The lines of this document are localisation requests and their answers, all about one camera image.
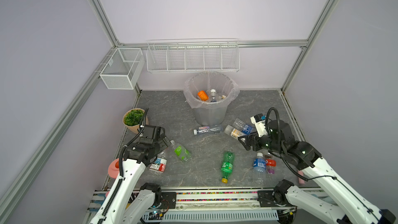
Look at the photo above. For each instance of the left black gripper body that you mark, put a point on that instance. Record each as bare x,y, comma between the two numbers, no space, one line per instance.
160,145

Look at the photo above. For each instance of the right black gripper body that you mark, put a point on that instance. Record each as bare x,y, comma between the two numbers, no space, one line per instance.
264,143

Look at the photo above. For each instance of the red cap clear bottle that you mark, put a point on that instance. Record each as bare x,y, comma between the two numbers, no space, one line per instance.
160,163

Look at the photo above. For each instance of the green soda bottle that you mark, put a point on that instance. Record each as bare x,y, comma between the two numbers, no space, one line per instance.
227,166

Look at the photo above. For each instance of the lime green label bottle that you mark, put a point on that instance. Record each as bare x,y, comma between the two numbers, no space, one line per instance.
180,151

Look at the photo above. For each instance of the blue label white cap bottle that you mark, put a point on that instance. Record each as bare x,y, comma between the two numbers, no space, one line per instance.
213,95

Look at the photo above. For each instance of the orange label bottle yellow cap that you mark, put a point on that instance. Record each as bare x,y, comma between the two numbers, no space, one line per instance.
203,96

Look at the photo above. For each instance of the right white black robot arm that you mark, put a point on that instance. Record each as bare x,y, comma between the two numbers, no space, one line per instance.
307,163

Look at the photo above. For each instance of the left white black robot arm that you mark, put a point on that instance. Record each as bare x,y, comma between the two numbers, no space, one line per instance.
116,208

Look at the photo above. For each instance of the grey mesh waste bin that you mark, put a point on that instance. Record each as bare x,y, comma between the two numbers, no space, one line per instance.
210,117

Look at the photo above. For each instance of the clear plastic bin liner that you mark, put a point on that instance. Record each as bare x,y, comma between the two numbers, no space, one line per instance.
227,90

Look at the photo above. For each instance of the frosted bottle yellow label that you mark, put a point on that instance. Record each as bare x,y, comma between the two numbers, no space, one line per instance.
233,132

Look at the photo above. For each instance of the clear bottle blue label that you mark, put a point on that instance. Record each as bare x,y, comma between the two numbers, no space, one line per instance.
242,126

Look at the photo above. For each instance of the small blue label water bottle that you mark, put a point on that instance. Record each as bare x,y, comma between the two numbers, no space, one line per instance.
259,169

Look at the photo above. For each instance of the green plant in beige pot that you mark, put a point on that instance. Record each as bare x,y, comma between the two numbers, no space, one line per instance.
133,119

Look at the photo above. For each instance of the Ganten clear water bottle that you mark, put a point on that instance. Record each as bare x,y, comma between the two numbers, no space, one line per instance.
208,129

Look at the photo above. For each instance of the pink round toy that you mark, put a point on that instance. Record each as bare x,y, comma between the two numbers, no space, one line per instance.
113,169

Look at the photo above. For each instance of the purple pink toy shovel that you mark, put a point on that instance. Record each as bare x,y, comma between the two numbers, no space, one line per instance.
300,179

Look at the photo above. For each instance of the aluminium rail with beads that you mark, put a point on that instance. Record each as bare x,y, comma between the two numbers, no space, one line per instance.
194,197

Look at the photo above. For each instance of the white mesh wall basket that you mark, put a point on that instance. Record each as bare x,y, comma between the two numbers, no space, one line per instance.
122,70

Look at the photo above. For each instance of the white wire wall rack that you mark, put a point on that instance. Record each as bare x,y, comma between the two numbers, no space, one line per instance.
193,55

